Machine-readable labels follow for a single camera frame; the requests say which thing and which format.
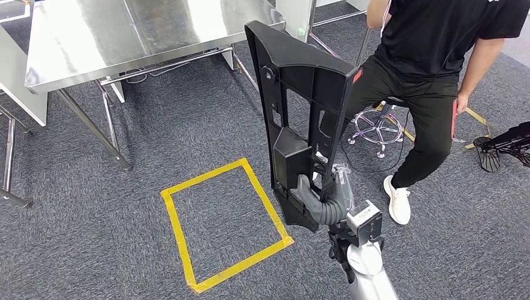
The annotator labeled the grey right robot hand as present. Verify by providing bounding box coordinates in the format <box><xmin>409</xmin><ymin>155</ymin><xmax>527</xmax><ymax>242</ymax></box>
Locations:
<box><xmin>295</xmin><ymin>160</ymin><xmax>357</xmax><ymax>226</ymax></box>

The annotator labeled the person's left hand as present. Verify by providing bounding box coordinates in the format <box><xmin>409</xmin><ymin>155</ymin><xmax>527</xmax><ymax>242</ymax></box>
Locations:
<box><xmin>454</xmin><ymin>91</ymin><xmax>470</xmax><ymax>116</ymax></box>

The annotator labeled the black plastic car part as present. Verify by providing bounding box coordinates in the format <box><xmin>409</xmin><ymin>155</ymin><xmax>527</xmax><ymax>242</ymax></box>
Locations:
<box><xmin>244</xmin><ymin>21</ymin><xmax>364</xmax><ymax>234</ymax></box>

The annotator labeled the stainless steel workbench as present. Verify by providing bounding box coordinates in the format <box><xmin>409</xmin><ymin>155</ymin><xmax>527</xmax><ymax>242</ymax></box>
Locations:
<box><xmin>24</xmin><ymin>0</ymin><xmax>286</xmax><ymax>171</ymax></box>

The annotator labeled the chrome stool with black seat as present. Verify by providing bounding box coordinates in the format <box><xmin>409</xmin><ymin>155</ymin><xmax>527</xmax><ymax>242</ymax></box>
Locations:
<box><xmin>347</xmin><ymin>96</ymin><xmax>409</xmax><ymax>159</ymax></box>

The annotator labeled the person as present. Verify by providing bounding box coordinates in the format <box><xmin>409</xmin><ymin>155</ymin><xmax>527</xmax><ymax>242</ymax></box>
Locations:
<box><xmin>321</xmin><ymin>0</ymin><xmax>530</xmax><ymax>226</ymax></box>

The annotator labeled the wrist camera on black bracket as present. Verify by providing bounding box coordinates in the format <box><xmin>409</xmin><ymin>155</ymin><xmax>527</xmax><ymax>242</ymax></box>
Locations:
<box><xmin>346</xmin><ymin>199</ymin><xmax>384</xmax><ymax>248</ymax></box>

